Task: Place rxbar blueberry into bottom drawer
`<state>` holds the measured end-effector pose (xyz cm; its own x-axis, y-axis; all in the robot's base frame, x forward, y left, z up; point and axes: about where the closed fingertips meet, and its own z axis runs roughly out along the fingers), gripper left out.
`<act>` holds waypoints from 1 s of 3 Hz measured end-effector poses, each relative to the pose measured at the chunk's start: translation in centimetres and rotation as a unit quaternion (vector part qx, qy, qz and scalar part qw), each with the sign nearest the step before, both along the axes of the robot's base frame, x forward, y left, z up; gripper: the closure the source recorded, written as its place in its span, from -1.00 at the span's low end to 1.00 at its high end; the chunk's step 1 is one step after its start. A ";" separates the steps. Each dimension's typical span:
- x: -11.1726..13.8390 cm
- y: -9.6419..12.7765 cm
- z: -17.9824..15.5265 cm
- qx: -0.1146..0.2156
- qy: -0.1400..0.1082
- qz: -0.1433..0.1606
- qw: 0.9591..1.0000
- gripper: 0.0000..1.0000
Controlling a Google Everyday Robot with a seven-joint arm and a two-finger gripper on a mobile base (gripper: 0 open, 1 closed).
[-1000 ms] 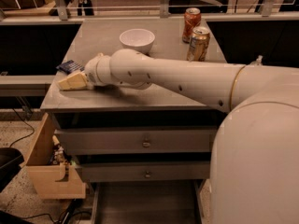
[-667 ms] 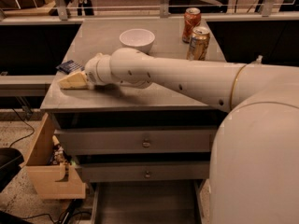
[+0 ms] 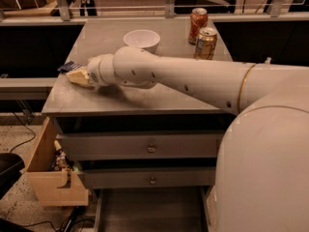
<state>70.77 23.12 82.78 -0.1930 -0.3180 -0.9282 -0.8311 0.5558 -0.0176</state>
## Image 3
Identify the light wooden box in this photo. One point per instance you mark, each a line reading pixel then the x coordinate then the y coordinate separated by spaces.
pixel 52 188

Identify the orange soda can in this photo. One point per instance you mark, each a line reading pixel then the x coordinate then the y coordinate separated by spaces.
pixel 198 20

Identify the clear sanitizer pump bottle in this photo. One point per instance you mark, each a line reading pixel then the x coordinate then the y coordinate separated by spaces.
pixel 268 60

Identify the white rounded gripper body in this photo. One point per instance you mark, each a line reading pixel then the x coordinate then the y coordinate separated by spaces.
pixel 94 72

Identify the gold soda can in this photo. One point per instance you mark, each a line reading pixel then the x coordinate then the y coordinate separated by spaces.
pixel 206 43

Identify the grey metal railing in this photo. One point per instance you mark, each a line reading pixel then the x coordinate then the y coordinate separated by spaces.
pixel 67 9

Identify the grey drawer cabinet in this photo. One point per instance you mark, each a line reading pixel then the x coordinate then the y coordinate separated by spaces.
pixel 122 109

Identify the black chair seat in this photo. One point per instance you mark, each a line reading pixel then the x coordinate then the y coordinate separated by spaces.
pixel 10 171

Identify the grey top drawer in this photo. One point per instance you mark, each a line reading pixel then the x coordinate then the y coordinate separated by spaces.
pixel 137 146

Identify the white ceramic bowl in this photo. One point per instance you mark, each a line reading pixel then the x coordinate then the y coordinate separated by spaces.
pixel 145 39

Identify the grey middle drawer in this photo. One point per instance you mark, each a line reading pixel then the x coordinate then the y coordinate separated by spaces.
pixel 147 177

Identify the blue rxbar blueberry bar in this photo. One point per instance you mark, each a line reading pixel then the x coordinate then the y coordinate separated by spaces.
pixel 69 66

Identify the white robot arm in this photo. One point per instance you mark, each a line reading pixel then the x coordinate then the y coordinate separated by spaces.
pixel 262 171

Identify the grey open bottom drawer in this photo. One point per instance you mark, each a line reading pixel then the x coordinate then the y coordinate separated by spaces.
pixel 151 210

